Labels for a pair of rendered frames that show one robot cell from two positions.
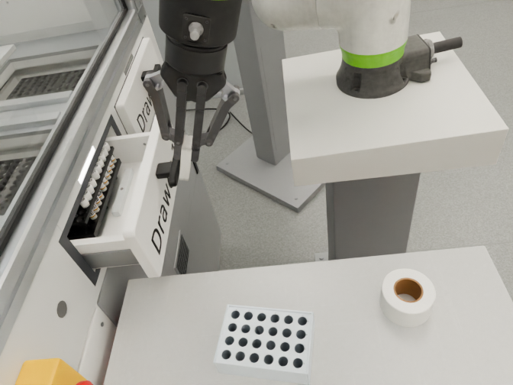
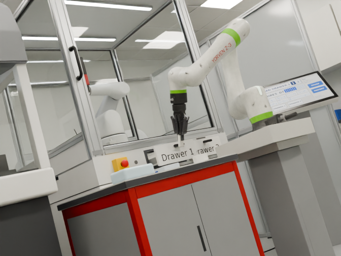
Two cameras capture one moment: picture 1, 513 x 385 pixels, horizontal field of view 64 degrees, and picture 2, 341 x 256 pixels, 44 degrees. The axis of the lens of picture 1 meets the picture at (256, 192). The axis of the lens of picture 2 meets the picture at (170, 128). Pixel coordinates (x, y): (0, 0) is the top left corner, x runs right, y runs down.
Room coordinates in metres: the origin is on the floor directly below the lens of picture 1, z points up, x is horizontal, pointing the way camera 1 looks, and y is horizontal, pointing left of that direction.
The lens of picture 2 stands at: (-1.29, -1.36, 0.69)
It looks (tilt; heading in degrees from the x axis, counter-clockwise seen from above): 8 degrees up; 40
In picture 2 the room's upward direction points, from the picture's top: 16 degrees counter-clockwise
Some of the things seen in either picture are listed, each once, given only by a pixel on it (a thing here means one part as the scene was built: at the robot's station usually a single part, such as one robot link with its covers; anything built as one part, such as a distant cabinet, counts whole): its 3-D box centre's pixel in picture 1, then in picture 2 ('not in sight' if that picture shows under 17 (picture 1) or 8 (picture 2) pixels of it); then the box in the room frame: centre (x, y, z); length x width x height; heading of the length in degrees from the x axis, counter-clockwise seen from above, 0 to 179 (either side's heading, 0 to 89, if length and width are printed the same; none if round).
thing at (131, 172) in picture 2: not in sight; (132, 173); (-0.17, -0.17, 0.78); 0.15 x 0.10 x 0.04; 177
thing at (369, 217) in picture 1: (364, 217); (293, 216); (0.74, -0.29, 0.38); 0.30 x 0.30 x 0.76; 81
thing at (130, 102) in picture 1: (143, 89); (204, 147); (0.83, 0.20, 0.87); 0.29 x 0.02 x 0.11; 172
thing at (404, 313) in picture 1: (406, 297); (200, 159); (0.27, -0.17, 0.78); 0.07 x 0.07 x 0.04
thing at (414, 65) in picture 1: (399, 59); (273, 122); (0.73, -0.35, 0.87); 0.26 x 0.15 x 0.06; 87
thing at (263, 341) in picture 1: (266, 342); (166, 170); (0.25, 0.03, 0.78); 0.12 x 0.08 x 0.04; 71
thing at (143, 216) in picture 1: (158, 186); (176, 152); (0.51, 0.16, 0.87); 0.29 x 0.02 x 0.11; 172
